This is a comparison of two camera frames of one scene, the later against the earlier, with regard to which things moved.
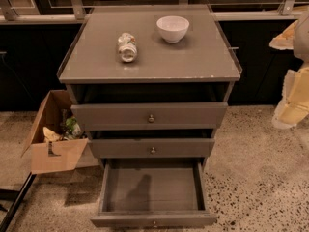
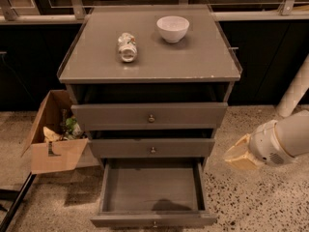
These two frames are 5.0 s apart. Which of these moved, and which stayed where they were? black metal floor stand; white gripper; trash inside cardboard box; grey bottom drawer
Moved: white gripper
Stayed: trash inside cardboard box; black metal floor stand; grey bottom drawer
